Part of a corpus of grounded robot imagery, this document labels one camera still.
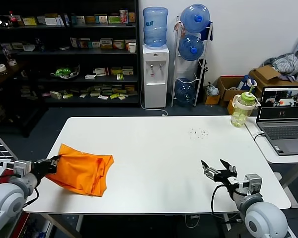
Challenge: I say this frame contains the orange t-shirt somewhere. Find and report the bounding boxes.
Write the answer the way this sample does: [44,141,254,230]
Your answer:
[45,143,115,198]

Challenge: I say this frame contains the scattered dark crumbs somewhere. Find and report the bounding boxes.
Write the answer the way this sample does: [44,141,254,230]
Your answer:
[187,127,209,141]

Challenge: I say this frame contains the white side table leg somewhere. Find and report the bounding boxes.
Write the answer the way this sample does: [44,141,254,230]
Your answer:
[279,162,298,209]

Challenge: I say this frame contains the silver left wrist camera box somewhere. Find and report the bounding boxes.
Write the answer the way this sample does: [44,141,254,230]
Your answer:
[13,160,32,178]

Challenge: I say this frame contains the cola bottle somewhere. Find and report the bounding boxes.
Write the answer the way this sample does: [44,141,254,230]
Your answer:
[9,10,20,27]

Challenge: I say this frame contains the clear glass bowl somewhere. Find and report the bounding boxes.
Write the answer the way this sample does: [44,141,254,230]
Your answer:
[0,14,13,27]

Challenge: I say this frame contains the clear green-lidded drinking bottle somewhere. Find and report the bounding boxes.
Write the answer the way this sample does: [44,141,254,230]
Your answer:
[230,84,261,129]

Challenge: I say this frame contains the blue labelled water jug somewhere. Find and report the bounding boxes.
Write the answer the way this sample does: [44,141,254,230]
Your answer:
[143,6,169,49]

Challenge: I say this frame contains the grey plastic bag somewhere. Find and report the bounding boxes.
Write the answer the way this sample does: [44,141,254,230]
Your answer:
[204,81,220,97]

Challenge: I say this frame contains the grey clothes pile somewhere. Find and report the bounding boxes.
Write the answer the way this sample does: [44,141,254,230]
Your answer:
[267,53,298,76]

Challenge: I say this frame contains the white flat carton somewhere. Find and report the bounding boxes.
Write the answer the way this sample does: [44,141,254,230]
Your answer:
[44,17,60,26]

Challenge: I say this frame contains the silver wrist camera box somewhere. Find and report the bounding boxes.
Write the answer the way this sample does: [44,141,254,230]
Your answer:
[242,173,263,196]
[13,160,32,178]

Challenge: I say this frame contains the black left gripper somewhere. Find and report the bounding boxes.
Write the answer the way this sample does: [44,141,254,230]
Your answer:
[31,155,63,178]

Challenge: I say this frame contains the yellow white medicine box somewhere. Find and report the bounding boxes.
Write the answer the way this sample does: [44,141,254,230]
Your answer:
[22,16,38,26]

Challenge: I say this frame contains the black shelving unit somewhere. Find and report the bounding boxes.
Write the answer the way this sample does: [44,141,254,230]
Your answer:
[0,0,140,108]

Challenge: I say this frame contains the small yellow cardboard box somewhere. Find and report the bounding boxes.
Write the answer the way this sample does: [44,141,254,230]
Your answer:
[204,94,221,105]
[227,99,236,115]

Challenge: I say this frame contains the tall pink printed box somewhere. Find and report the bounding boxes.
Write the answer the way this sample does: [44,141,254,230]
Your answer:
[119,9,129,24]

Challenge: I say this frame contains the large brown cardboard box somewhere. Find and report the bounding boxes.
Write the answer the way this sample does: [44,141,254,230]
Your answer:
[249,64,298,88]

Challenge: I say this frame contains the white water dispenser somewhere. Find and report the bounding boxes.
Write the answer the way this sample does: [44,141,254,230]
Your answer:
[142,44,170,109]

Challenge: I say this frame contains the white dispenser power cord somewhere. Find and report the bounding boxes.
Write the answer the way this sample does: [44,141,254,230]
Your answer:
[141,81,169,117]

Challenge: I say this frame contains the open brown cardboard box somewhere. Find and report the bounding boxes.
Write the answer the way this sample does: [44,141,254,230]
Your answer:
[217,75,249,108]

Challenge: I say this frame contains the black upright stand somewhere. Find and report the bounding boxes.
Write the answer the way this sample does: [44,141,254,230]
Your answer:
[197,59,209,84]

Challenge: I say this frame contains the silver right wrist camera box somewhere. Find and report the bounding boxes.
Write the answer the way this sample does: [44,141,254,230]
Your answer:
[242,173,263,196]

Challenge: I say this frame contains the beige hanging strap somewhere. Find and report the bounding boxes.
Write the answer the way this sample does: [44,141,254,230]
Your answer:
[173,20,187,33]

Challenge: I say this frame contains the glass bowl with green fruit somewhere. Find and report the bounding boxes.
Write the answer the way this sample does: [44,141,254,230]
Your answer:
[51,63,80,80]

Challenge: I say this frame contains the white metal jug rack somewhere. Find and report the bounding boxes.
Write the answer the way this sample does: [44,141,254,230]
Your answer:
[171,15,214,108]

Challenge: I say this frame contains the blue white bag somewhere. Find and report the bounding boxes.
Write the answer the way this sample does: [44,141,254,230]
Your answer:
[237,74,258,92]

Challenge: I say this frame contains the white tan medicine box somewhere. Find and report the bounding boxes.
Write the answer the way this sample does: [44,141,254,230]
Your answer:
[100,38,114,49]

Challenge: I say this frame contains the white wire mesh panel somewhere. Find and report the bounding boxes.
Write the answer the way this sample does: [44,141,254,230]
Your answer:
[0,125,18,162]

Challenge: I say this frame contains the grey laptop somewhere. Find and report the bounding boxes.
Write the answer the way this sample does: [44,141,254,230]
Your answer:
[255,86,298,156]

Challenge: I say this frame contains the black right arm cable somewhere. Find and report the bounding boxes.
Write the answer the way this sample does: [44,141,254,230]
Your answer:
[211,183,239,216]

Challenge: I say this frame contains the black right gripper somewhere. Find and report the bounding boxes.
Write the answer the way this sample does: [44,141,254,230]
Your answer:
[201,159,239,189]

